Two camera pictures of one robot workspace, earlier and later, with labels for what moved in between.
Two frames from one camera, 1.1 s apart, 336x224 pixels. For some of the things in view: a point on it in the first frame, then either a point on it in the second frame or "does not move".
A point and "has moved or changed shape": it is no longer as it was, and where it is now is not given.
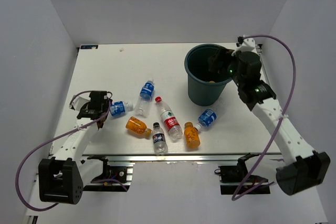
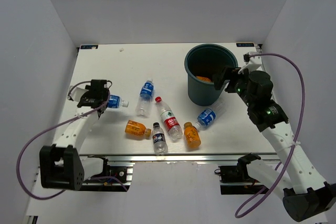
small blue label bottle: x=119 y=108 has moved or changed shape
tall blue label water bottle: x=142 y=105 does not move
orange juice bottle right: x=191 y=136 does not move
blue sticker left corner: x=89 y=47 does not move
